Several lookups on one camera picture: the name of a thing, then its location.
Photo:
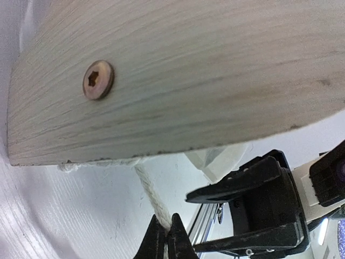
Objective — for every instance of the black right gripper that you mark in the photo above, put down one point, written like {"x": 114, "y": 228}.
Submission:
{"x": 267, "y": 214}

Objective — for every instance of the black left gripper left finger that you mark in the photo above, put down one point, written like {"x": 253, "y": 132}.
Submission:
{"x": 153, "y": 243}

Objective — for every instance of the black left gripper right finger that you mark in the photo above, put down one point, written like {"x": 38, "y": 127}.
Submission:
{"x": 179, "y": 245}

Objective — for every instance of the wooden pet bed frame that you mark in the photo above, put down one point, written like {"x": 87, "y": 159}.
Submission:
{"x": 108, "y": 80}

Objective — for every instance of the duck print bed cushion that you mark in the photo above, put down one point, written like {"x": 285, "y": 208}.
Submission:
{"x": 217, "y": 162}

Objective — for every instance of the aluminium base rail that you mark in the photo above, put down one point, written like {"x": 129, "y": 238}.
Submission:
{"x": 211, "y": 222}

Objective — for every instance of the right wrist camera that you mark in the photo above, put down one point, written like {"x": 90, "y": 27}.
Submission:
{"x": 320, "y": 182}

